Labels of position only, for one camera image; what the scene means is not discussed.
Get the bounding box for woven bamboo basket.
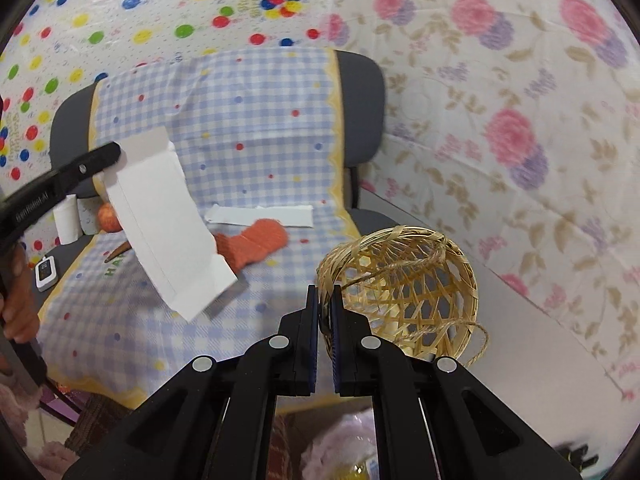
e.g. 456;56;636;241
316;226;490;369

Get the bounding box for person's plaid trousers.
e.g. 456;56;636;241
64;394;133;463

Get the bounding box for white tissue roll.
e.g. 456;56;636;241
52;195;81;247

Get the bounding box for floral print plastic sheet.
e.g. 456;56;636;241
320;0;640;403

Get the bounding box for orange knitted glove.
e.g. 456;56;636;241
214;218;290;274

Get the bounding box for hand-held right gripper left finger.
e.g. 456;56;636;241
65;284;321;480

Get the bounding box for pink plastic bin bag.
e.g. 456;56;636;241
299;410;383;480

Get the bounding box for plain white paper bag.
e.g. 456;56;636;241
102;126;239;324

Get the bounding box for white paper strip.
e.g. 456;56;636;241
204;204;315;230

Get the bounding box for brown wooden stick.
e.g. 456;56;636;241
104;241;132;264

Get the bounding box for grey office chair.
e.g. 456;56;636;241
37;50;401;291

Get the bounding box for blue checkered plastic cover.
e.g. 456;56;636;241
39;46;372;414

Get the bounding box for balloon print plastic sheet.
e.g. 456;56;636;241
0;0;337;253

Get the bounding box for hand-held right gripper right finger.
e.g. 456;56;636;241
330;287;584;480

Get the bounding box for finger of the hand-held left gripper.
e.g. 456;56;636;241
50;141;123;196

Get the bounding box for small white device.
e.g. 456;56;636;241
35;256;59;292

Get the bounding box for red apple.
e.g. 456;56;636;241
96;202;124;234

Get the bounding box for person's left hand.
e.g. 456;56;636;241
2;247;40;342

